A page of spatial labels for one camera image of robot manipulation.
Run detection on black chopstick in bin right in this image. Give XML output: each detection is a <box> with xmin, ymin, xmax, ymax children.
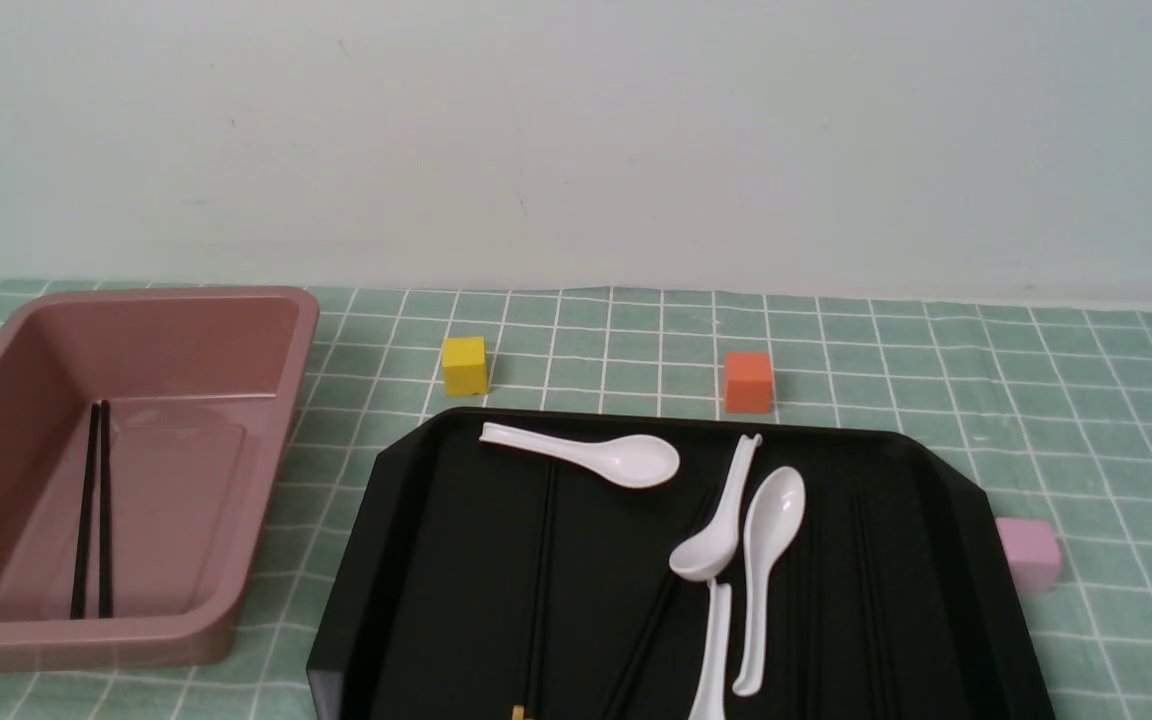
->
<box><xmin>99</xmin><ymin>400</ymin><xmax>114</xmax><ymax>619</ymax></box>

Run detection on green grid table cloth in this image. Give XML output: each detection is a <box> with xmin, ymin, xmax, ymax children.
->
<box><xmin>0</xmin><ymin>286</ymin><xmax>1152</xmax><ymax>719</ymax></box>

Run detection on black plastic tray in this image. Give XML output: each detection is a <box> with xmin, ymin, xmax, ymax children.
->
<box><xmin>306</xmin><ymin>407</ymin><xmax>1055</xmax><ymax>719</ymax></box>

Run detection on white spoon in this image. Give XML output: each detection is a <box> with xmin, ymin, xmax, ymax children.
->
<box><xmin>732</xmin><ymin>467</ymin><xmax>806</xmax><ymax>697</ymax></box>
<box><xmin>687</xmin><ymin>579</ymin><xmax>732</xmax><ymax>720</ymax></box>
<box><xmin>480</xmin><ymin>420</ymin><xmax>681</xmax><ymax>488</ymax></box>

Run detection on white spoon bottom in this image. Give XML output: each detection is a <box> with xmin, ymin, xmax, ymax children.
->
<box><xmin>687</xmin><ymin>579</ymin><xmax>732</xmax><ymax>720</ymax></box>

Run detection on black chopstick in bin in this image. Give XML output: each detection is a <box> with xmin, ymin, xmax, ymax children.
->
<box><xmin>99</xmin><ymin>400</ymin><xmax>114</xmax><ymax>619</ymax></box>
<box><xmin>69</xmin><ymin>404</ymin><xmax>100</xmax><ymax>620</ymax></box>

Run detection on white spoon right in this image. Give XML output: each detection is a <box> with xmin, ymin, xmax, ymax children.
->
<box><xmin>732</xmin><ymin>467</ymin><xmax>806</xmax><ymax>697</ymax></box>

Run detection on orange cube block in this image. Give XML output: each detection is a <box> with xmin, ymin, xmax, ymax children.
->
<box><xmin>723</xmin><ymin>351</ymin><xmax>774</xmax><ymax>415</ymax></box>

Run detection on white spoon centre upturned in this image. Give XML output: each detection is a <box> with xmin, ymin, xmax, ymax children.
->
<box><xmin>669</xmin><ymin>434</ymin><xmax>763</xmax><ymax>582</ymax></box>

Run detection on yellow cube block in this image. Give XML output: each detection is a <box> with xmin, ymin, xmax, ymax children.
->
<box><xmin>442</xmin><ymin>336</ymin><xmax>490</xmax><ymax>397</ymax></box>

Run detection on pink cube block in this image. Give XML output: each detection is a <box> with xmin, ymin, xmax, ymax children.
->
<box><xmin>995</xmin><ymin>518</ymin><xmax>1062</xmax><ymax>594</ymax></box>

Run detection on pink plastic bin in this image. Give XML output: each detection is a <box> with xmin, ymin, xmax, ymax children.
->
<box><xmin>0</xmin><ymin>287</ymin><xmax>319</xmax><ymax>673</ymax></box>

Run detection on black chopstick tray right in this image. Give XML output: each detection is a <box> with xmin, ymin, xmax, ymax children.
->
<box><xmin>850</xmin><ymin>491</ymin><xmax>901</xmax><ymax>719</ymax></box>

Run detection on white spoon top left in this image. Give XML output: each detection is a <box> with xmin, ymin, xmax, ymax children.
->
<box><xmin>480</xmin><ymin>420</ymin><xmax>681</xmax><ymax>488</ymax></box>

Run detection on black chopstick diagonal on tray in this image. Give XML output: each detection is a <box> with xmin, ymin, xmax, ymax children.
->
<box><xmin>600</xmin><ymin>480</ymin><xmax>727</xmax><ymax>720</ymax></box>

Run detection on black chopstick in bin left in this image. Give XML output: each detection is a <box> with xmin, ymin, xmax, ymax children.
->
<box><xmin>69</xmin><ymin>404</ymin><xmax>100</xmax><ymax>620</ymax></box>

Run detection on black chopstick gold band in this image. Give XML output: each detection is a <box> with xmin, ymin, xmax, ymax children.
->
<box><xmin>509</xmin><ymin>460</ymin><xmax>558</xmax><ymax>719</ymax></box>

